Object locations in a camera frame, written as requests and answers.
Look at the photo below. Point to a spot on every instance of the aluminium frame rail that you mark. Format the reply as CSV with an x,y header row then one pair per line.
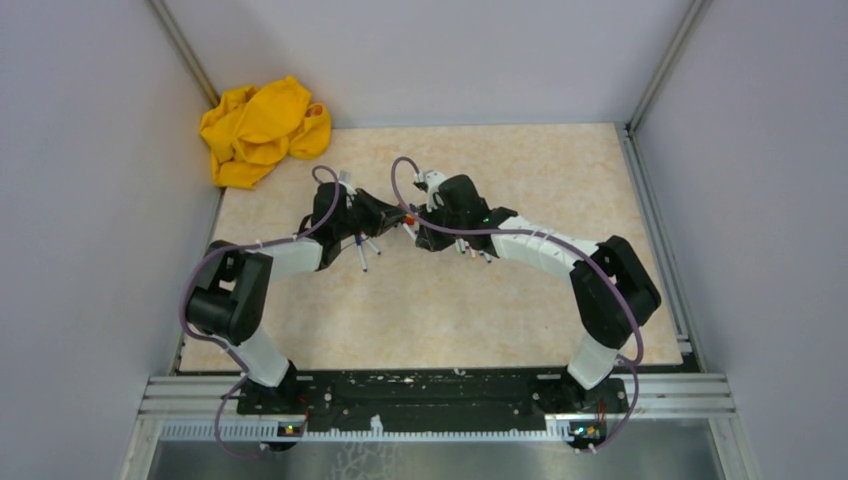
x,y
658,395

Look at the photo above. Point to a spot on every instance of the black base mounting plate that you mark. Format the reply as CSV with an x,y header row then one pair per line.
x,y
434,400

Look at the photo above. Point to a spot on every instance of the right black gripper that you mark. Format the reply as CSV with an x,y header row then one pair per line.
x,y
429,240

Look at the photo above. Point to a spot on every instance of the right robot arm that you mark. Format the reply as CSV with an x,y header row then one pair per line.
x,y
613,291

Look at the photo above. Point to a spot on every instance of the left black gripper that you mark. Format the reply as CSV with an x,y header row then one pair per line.
x,y
384,215

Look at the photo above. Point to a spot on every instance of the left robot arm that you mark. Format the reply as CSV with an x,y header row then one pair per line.
x,y
223,302

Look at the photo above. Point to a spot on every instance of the slotted cable duct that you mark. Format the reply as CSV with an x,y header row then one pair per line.
x,y
276,431

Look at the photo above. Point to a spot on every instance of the yellow crumpled cloth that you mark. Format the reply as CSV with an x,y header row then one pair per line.
x,y
252,129

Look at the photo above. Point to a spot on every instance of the blue capped white marker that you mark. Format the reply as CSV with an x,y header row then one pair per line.
x,y
361,252

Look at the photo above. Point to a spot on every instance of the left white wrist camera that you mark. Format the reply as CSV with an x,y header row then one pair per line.
x,y
344,179

